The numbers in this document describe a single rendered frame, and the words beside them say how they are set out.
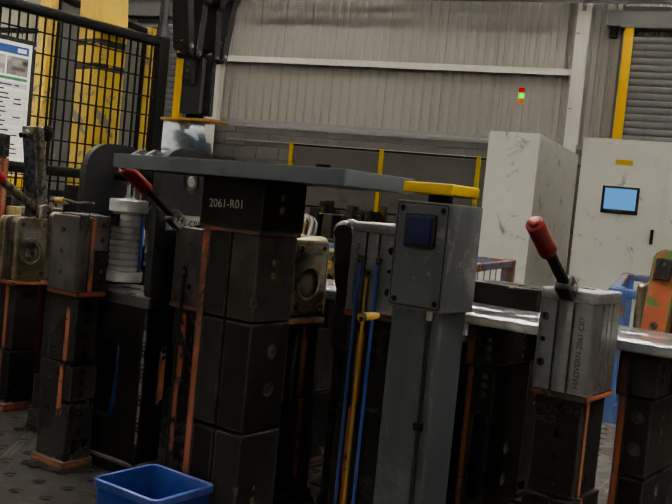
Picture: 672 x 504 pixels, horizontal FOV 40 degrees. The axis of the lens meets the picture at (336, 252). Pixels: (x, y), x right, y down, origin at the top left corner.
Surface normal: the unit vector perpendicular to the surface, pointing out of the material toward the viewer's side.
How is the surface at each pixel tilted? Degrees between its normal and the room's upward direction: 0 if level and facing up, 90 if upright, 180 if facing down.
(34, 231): 90
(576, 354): 90
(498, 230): 90
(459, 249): 90
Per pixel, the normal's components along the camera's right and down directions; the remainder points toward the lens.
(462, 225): 0.80, 0.11
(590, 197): -0.33, 0.02
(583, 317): -0.59, -0.01
